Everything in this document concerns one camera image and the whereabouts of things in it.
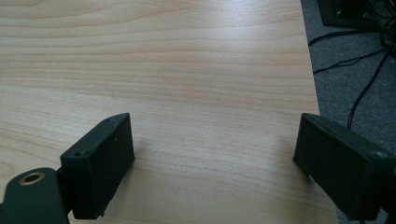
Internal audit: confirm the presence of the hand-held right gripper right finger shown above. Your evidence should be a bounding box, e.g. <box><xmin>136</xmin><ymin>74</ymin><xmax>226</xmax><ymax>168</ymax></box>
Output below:
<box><xmin>292</xmin><ymin>112</ymin><xmax>396</xmax><ymax>222</ymax></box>

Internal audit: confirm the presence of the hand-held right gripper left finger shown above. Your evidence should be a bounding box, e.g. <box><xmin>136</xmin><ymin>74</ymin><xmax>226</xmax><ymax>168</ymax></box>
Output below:
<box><xmin>59</xmin><ymin>112</ymin><xmax>136</xmax><ymax>220</ymax></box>

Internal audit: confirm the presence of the black stand base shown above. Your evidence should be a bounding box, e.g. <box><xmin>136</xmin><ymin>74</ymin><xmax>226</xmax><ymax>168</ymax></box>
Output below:
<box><xmin>317</xmin><ymin>0</ymin><xmax>393</xmax><ymax>32</ymax></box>

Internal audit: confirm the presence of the black cable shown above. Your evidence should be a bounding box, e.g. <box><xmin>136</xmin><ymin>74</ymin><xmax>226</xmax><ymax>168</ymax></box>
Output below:
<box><xmin>346</xmin><ymin>49</ymin><xmax>391</xmax><ymax>131</ymax></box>
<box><xmin>312</xmin><ymin>46</ymin><xmax>389</xmax><ymax>75</ymax></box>
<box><xmin>307</xmin><ymin>28</ymin><xmax>387</xmax><ymax>48</ymax></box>

